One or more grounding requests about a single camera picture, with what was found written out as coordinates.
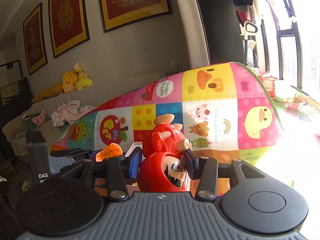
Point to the red gold framed picture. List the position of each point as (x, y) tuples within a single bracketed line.
[(117, 13)]

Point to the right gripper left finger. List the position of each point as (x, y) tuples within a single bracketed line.
[(120, 169)]

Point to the left red framed picture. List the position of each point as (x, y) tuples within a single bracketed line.
[(34, 44)]

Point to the yellow green plush toy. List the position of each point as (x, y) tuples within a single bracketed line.
[(83, 80)]

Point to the middle red framed calligraphy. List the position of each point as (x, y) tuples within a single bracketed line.
[(68, 25)]

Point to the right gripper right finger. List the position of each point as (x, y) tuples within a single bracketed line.
[(204, 169)]

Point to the wall power socket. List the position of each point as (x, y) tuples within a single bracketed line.
[(176, 65)]

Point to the pink white crumpled cloth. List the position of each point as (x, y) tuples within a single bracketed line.
[(69, 113)]

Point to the colourful cartoon play mat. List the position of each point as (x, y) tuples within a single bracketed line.
[(225, 110)]

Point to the yellow tiger duck plush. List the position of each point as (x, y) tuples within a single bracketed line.
[(67, 85)]

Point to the red apple doll figure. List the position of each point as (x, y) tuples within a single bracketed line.
[(162, 169)]

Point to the orange plastic shell half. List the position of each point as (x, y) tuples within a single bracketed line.
[(112, 150)]

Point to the grey sofa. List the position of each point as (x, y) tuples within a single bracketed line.
[(38, 118)]

